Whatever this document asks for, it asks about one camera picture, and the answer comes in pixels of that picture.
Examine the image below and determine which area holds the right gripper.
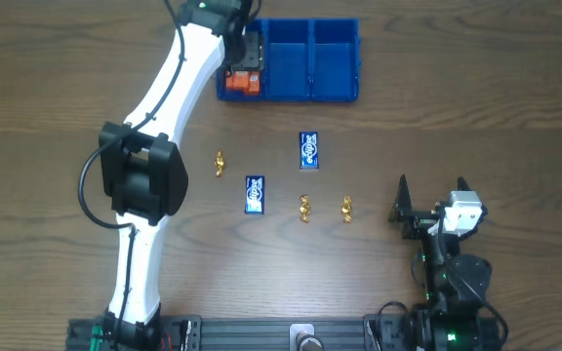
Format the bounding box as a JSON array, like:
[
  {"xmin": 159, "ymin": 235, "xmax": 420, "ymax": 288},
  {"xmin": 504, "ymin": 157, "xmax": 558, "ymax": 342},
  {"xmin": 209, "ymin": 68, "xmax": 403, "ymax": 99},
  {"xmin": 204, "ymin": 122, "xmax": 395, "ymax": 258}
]
[{"xmin": 388, "ymin": 174, "xmax": 473, "ymax": 241}]

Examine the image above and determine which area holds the blue candy pack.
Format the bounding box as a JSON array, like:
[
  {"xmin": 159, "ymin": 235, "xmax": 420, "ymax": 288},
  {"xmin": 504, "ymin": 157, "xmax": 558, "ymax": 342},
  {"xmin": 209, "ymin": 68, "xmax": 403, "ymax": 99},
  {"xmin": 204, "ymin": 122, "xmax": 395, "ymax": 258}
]
[
  {"xmin": 299, "ymin": 131, "xmax": 320, "ymax": 171},
  {"xmin": 244, "ymin": 175, "xmax": 266, "ymax": 215}
]

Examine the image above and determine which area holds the blue tray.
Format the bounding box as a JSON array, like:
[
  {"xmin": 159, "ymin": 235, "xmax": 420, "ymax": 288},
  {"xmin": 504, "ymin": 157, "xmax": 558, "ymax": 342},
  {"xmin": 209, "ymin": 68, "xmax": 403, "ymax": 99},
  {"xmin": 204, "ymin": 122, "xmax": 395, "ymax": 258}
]
[{"xmin": 216, "ymin": 18, "xmax": 361, "ymax": 103}]

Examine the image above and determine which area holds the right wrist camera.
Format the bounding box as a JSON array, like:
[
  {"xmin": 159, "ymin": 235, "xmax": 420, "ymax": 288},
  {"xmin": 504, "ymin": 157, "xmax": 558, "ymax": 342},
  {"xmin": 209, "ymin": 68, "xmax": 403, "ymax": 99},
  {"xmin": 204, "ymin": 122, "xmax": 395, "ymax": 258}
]
[{"xmin": 426, "ymin": 189, "xmax": 485, "ymax": 239}]

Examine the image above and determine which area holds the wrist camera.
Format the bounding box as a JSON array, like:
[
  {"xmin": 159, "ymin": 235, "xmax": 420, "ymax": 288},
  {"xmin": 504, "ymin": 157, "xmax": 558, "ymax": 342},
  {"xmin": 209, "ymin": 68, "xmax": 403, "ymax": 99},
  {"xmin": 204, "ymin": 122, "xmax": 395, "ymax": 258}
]
[
  {"xmin": 426, "ymin": 189, "xmax": 485, "ymax": 239},
  {"xmin": 242, "ymin": 34, "xmax": 265, "ymax": 70}
]

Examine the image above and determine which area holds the black cable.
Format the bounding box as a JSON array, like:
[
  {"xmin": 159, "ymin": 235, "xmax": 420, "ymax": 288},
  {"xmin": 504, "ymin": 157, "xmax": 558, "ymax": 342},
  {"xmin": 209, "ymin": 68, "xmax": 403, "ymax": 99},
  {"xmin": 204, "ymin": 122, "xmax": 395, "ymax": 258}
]
[
  {"xmin": 444, "ymin": 265, "xmax": 510, "ymax": 348},
  {"xmin": 77, "ymin": 0, "xmax": 187, "ymax": 230}
]

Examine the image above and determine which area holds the mounting rail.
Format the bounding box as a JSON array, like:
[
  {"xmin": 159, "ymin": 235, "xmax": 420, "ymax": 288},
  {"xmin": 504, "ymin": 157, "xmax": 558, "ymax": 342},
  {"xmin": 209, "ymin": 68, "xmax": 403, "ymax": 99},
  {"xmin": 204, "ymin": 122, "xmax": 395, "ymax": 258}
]
[{"xmin": 65, "ymin": 315, "xmax": 502, "ymax": 351}]

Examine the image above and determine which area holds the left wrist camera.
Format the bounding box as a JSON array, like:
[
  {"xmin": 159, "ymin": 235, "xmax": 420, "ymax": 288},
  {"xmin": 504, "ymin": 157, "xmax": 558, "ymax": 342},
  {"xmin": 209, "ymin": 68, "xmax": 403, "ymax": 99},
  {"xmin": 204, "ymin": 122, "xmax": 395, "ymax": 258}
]
[{"xmin": 242, "ymin": 34, "xmax": 265, "ymax": 70}]

